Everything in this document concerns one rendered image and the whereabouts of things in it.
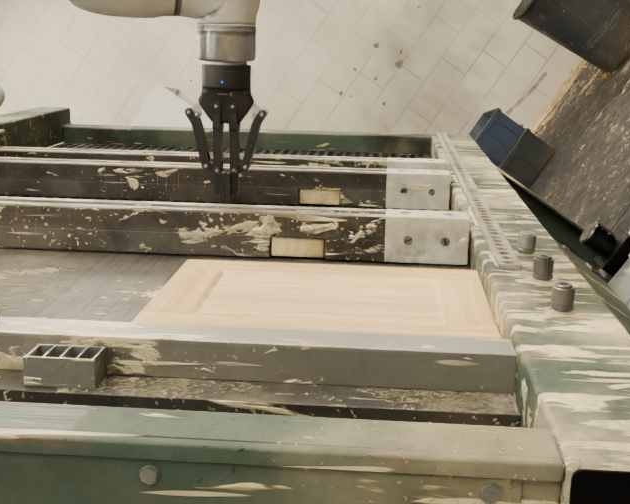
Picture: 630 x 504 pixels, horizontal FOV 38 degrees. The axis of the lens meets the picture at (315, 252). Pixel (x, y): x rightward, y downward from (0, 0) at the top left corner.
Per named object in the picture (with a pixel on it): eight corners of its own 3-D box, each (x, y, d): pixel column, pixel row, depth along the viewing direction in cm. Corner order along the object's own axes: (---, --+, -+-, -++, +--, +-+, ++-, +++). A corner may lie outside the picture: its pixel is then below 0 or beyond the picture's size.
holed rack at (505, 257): (522, 269, 117) (522, 265, 117) (498, 268, 117) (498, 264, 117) (445, 134, 277) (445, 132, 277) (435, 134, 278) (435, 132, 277)
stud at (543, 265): (554, 282, 111) (556, 258, 110) (533, 282, 111) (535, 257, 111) (550, 277, 114) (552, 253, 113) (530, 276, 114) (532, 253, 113)
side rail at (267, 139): (430, 174, 272) (431, 136, 270) (63, 162, 280) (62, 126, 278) (428, 170, 280) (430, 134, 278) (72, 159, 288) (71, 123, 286)
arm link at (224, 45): (202, 24, 145) (202, 63, 147) (190, 24, 137) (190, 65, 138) (260, 25, 145) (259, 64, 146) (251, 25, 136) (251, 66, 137)
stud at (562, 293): (575, 314, 99) (577, 287, 98) (551, 313, 99) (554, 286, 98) (571, 307, 101) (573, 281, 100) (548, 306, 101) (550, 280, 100)
